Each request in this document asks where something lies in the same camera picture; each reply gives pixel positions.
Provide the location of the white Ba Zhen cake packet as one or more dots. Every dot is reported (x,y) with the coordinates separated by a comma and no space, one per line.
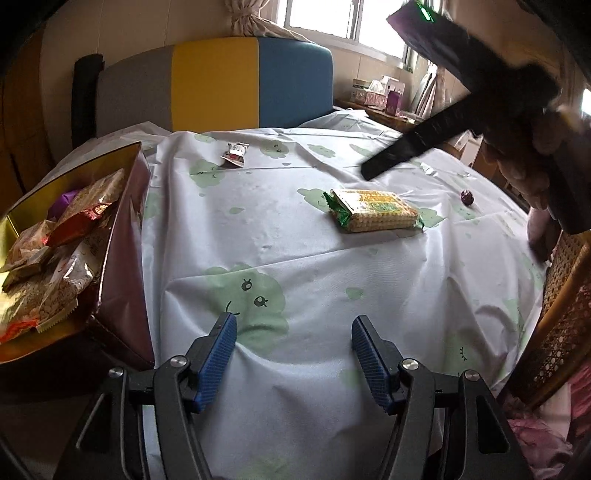
(55,295)

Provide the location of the purple box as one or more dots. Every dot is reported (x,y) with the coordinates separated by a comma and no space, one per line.
(393,104)

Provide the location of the red candy wrapper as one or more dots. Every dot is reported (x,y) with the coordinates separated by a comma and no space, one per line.
(77,226)

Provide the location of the long gold snack box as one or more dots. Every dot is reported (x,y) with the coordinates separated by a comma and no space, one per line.
(15,304)

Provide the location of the floral white candy bar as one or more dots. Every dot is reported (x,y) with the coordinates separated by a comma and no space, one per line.
(235,154)

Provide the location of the beige curtain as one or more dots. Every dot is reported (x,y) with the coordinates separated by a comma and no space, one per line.
(245,21)

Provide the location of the purple snack packet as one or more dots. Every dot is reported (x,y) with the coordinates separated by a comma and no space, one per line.
(60,205)

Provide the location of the brown bread packet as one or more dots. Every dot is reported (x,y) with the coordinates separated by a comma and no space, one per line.
(28,254)

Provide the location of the window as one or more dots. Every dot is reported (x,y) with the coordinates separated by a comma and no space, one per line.
(360,26)

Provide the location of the person right hand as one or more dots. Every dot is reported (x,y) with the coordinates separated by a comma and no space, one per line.
(547,159)

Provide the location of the red jujube date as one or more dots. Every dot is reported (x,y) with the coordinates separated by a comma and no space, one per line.
(467,198)

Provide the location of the pink cloth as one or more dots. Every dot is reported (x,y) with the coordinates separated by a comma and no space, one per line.
(543,233)

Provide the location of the gold and maroon gift box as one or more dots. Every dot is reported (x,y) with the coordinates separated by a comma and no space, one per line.
(112,307)

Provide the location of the tissue box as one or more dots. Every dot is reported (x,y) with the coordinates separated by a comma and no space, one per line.
(376,95)

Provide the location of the large orange snack bag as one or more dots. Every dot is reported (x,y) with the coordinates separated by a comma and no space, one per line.
(15,329)

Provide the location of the yellow puffed rice cake pack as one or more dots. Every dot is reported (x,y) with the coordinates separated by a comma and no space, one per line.
(105,190)

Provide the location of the white cloud-print tablecloth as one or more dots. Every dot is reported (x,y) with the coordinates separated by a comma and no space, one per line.
(462,292)

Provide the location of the black post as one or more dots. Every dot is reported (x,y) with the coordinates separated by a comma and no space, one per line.
(86,74)

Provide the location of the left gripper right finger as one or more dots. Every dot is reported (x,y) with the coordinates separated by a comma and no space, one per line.
(447,427)

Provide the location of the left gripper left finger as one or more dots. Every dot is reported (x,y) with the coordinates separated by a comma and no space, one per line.
(108,442)

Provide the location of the green yellow cracker pack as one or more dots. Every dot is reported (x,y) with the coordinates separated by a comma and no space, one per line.
(360,211)

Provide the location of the grey yellow blue chair back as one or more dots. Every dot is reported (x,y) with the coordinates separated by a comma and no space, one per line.
(220,84)

